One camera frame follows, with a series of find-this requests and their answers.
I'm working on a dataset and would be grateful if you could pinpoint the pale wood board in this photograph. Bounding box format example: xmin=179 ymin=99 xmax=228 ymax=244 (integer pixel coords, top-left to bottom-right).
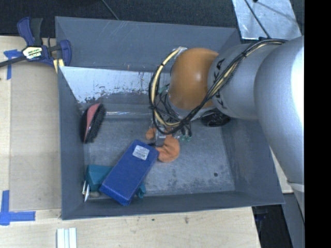
xmin=9 ymin=60 xmax=63 ymax=212

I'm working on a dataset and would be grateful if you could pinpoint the blue box with white label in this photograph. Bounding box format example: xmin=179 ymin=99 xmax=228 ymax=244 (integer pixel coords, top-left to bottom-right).
xmin=99 ymin=138 xmax=160 ymax=207

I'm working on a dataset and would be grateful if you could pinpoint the small silver metal tool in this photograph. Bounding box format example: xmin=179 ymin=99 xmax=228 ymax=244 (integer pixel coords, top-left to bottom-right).
xmin=82 ymin=180 xmax=100 ymax=203

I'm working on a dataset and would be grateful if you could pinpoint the teal block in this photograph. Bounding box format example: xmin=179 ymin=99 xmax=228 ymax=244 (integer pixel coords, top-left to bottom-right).
xmin=84 ymin=164 xmax=147 ymax=200

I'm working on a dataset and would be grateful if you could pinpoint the black brush with pink back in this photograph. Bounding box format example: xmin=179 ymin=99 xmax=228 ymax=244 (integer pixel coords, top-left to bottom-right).
xmin=81 ymin=102 xmax=107 ymax=144

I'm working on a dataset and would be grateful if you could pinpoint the grey metal bin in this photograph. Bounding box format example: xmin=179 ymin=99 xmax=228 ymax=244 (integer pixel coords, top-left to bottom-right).
xmin=54 ymin=16 xmax=286 ymax=221

